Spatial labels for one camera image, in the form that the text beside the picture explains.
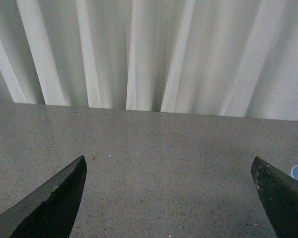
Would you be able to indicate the white curtain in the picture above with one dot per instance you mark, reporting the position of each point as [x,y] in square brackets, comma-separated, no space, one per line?
[211,57]

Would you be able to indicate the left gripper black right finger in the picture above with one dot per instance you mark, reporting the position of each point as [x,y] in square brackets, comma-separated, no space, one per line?
[278,193]

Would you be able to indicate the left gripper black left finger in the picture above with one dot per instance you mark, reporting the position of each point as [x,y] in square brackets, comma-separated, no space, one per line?
[49,211]

